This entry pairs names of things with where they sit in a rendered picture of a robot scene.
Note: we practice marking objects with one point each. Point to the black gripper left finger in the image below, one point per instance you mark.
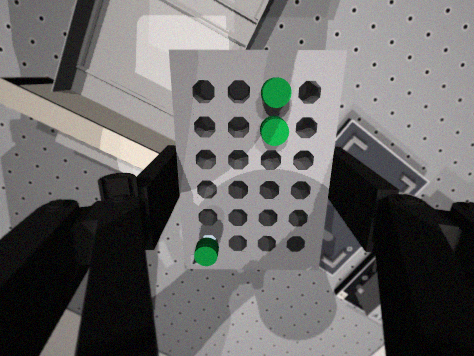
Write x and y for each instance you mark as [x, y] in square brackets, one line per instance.
[44, 259]

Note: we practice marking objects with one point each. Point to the grey perforated block with round holes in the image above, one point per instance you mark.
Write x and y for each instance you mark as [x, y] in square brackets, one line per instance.
[228, 174]
[370, 299]

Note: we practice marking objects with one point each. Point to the grey perforated base plate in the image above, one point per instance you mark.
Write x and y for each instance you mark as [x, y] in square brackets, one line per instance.
[408, 81]

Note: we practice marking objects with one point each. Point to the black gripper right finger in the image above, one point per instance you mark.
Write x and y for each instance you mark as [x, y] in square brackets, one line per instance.
[426, 280]

